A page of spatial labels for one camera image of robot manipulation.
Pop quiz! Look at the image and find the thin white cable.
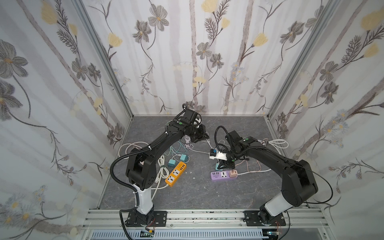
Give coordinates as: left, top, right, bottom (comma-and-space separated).
183, 134, 212, 155

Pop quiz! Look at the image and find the pink charging cable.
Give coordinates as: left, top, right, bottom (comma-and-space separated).
235, 140, 271, 174

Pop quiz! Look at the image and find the pink USB charger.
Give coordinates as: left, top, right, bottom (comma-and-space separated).
229, 170, 238, 178

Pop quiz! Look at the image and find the teal usb charger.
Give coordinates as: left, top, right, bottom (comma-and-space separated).
168, 159, 176, 168
215, 163, 224, 171

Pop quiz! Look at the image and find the purple power strip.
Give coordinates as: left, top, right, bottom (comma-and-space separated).
211, 170, 236, 182

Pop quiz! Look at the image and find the orange power strip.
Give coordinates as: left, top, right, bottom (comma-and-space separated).
165, 162, 187, 187

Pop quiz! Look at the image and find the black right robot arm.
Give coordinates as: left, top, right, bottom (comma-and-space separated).
214, 126, 334, 224

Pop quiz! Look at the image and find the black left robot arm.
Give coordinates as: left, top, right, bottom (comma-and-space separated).
110, 104, 209, 216

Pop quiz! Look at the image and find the light green USB charger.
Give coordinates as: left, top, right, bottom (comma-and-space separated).
180, 154, 190, 163

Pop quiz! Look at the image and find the teal charging cable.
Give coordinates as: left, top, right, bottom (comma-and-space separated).
164, 140, 188, 160

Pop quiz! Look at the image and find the white cord of purple strip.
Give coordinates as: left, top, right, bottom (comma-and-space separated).
236, 138, 289, 176

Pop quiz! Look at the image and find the white cord of orange strip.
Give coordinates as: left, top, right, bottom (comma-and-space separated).
149, 155, 170, 202

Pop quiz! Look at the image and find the beige power cord with plug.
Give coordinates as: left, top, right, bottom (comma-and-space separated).
117, 141, 151, 160

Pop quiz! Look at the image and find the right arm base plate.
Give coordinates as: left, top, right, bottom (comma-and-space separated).
244, 210, 287, 227

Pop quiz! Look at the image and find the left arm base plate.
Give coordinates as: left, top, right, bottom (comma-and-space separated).
125, 210, 168, 228

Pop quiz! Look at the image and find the aluminium rail frame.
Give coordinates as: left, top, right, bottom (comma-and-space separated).
78, 208, 335, 240

